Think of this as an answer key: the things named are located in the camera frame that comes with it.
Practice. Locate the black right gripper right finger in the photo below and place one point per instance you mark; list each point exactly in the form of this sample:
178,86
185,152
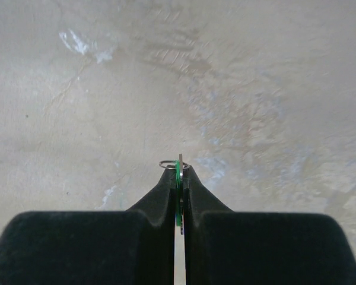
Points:
223,246

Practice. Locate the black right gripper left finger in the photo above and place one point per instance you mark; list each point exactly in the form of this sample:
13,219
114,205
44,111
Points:
135,246

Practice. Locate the metal keyring with carabiner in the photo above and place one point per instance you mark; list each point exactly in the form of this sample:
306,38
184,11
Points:
171,164

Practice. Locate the green-capped key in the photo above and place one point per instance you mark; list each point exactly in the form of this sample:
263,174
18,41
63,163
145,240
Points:
179,192

